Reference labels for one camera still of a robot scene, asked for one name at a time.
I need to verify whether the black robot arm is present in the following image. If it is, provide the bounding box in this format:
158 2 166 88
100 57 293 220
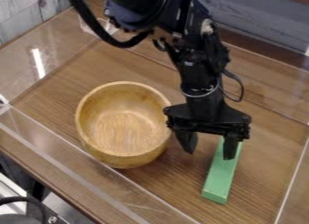
68 0 251 160

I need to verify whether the black metal bracket with bolt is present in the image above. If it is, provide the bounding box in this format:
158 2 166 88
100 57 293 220
43 212 69 224

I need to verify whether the clear acrylic corner bracket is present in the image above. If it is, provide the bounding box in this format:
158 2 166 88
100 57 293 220
79 16 117 39

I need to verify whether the brown wooden bowl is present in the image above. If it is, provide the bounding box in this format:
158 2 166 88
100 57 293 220
75 81 171 169

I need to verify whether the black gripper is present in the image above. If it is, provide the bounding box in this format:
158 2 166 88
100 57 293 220
163 90 251 160

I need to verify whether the clear acrylic tray wall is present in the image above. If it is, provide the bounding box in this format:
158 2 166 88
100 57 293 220
0 94 200 224

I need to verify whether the black cable bottom left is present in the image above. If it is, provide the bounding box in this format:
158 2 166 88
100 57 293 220
0 196 52 224

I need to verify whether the green rectangular block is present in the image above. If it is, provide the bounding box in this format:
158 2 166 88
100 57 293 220
202 139 242 204

